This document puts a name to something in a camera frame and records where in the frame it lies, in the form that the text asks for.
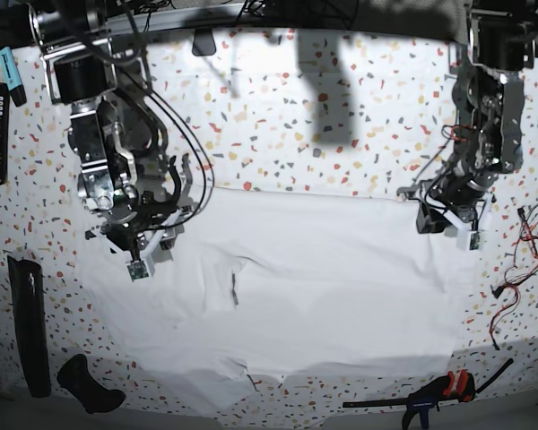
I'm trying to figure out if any blue highlighter marker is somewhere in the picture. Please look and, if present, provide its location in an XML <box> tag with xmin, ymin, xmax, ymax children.
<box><xmin>0</xmin><ymin>47</ymin><xmax>27</xmax><ymax>107</ymax></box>

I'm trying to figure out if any black orange bar clamp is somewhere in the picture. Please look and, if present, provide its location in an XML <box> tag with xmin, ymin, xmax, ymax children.
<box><xmin>342</xmin><ymin>369</ymin><xmax>476</xmax><ymax>430</ymax></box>

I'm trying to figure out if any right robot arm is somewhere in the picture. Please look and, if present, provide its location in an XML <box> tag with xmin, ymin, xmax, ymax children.
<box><xmin>28</xmin><ymin>1</ymin><xmax>182</xmax><ymax>280</ymax></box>

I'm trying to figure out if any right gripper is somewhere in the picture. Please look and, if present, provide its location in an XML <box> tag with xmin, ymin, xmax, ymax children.
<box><xmin>99</xmin><ymin>196</ymin><xmax>192</xmax><ymax>269</ymax></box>

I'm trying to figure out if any white T-shirt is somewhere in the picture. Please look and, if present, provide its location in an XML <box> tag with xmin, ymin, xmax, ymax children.
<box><xmin>76</xmin><ymin>190</ymin><xmax>479</xmax><ymax>415</ymax></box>

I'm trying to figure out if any long black pouch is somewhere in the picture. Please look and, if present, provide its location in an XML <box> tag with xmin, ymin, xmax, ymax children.
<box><xmin>7</xmin><ymin>256</ymin><xmax>51</xmax><ymax>398</ymax></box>

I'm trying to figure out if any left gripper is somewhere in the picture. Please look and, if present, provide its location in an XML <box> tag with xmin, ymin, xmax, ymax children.
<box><xmin>414</xmin><ymin>172</ymin><xmax>496</xmax><ymax>238</ymax></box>

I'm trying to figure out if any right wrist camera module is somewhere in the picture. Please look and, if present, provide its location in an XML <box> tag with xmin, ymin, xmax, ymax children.
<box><xmin>126</xmin><ymin>260</ymin><xmax>155</xmax><ymax>281</ymax></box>

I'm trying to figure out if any red black wire bundle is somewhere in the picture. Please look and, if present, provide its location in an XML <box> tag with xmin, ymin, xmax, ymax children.
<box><xmin>488</xmin><ymin>200</ymin><xmax>538</xmax><ymax>351</ymax></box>

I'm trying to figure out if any grey camera stand base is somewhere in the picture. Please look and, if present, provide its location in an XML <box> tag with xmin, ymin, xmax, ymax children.
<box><xmin>192</xmin><ymin>29</ymin><xmax>217</xmax><ymax>57</ymax></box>

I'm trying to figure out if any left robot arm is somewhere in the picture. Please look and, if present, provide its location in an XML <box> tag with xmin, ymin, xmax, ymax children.
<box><xmin>400</xmin><ymin>1</ymin><xmax>538</xmax><ymax>250</ymax></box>

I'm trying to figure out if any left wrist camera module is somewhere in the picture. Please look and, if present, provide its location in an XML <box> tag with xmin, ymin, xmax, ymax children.
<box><xmin>456</xmin><ymin>230</ymin><xmax>482</xmax><ymax>251</ymax></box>

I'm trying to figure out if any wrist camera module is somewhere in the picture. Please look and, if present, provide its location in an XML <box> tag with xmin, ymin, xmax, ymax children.
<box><xmin>126</xmin><ymin>260</ymin><xmax>155</xmax><ymax>281</ymax></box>
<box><xmin>456</xmin><ymin>230</ymin><xmax>482</xmax><ymax>251</ymax></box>

